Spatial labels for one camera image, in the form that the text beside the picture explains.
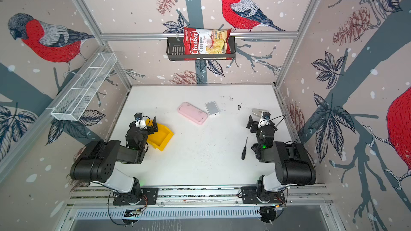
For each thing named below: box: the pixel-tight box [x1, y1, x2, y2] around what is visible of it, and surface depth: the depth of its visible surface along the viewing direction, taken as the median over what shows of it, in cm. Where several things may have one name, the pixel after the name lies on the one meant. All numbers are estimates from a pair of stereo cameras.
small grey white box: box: [204, 101, 220, 116], surface depth 108 cm
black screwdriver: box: [241, 136, 248, 160], surface depth 87 cm
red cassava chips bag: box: [183, 26, 232, 61], surface depth 90 cm
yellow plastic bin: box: [145, 118, 174, 152], surface depth 92 cm
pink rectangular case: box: [177, 101, 209, 125], surface depth 105 cm
